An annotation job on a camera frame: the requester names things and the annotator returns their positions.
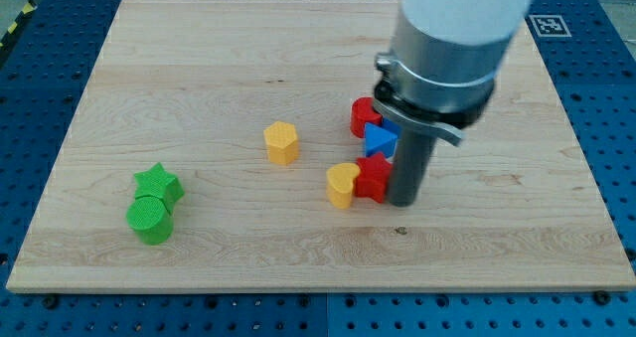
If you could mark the green cylinder block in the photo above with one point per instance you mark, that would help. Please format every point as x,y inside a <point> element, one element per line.
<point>151,222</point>

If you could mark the yellow heart block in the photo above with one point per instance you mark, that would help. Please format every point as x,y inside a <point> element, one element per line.
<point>340,184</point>

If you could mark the red star block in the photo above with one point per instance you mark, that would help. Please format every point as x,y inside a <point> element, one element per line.
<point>373,179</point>

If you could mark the blue triangle block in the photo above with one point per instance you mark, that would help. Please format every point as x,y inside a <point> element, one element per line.
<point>378,139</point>

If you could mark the red cylinder block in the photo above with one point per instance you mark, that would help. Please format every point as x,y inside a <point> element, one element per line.
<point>362,112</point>

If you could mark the wooden board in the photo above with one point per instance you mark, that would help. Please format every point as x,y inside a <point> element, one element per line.
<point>192,84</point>

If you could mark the white fiducial marker tag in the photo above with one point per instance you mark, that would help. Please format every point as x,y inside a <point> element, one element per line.
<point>550,26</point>

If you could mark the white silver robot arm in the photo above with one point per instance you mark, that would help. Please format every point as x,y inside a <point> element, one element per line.
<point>440,68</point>

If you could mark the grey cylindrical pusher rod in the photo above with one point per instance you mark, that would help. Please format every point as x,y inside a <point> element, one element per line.
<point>409,166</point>

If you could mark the green star block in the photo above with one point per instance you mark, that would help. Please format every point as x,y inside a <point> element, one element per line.
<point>161,184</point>

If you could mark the yellow hexagon block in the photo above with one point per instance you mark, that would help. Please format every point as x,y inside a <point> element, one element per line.
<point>282,142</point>

